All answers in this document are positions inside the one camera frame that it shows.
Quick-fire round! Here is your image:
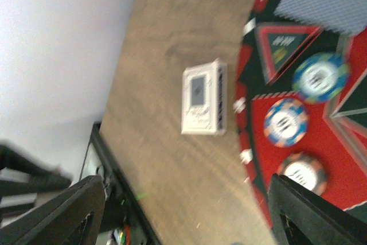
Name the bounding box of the white card box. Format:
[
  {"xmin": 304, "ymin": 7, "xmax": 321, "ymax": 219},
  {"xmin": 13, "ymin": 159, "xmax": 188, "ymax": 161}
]
[{"xmin": 181, "ymin": 58, "xmax": 228, "ymax": 135}]

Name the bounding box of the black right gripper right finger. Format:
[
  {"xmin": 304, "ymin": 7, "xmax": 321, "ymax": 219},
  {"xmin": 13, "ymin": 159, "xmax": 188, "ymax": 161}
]
[{"xmin": 268, "ymin": 174, "xmax": 366, "ymax": 244}]

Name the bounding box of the triangular all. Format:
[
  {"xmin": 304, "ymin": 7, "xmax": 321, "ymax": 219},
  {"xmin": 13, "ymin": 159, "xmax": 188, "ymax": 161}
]
[{"xmin": 255, "ymin": 22, "xmax": 323, "ymax": 84}]

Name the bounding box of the blue white chip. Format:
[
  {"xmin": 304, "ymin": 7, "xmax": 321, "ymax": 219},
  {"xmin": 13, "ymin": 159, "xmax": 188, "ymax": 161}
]
[{"xmin": 263, "ymin": 98, "xmax": 309, "ymax": 147}]

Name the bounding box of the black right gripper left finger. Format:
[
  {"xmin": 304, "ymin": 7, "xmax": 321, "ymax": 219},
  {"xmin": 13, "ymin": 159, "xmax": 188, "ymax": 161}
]
[{"xmin": 1, "ymin": 176, "xmax": 106, "ymax": 244}]

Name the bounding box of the round red black poker mat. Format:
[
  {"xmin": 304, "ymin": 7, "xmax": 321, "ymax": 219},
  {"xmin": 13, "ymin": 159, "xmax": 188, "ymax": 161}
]
[{"xmin": 233, "ymin": 0, "xmax": 367, "ymax": 228}]

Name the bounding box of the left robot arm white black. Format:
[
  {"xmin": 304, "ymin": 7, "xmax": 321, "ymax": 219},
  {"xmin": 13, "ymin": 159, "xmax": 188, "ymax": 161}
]
[{"xmin": 1, "ymin": 143, "xmax": 72, "ymax": 220}]

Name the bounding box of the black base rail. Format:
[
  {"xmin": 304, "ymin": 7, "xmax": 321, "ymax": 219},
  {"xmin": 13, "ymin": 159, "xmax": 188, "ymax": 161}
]
[{"xmin": 80, "ymin": 122, "xmax": 161, "ymax": 244}]

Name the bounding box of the brown chip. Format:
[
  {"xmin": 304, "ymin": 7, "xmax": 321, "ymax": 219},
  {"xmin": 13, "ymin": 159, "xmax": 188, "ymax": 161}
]
[{"xmin": 277, "ymin": 152, "xmax": 327, "ymax": 196}]

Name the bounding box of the blue card seat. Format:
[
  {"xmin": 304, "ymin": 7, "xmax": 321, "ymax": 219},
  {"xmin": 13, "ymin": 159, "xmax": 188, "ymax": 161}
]
[{"xmin": 274, "ymin": 0, "xmax": 366, "ymax": 36}]

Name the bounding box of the green chip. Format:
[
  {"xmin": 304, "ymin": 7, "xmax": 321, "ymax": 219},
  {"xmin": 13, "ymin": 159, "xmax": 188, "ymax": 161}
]
[{"xmin": 292, "ymin": 52, "xmax": 350, "ymax": 104}]

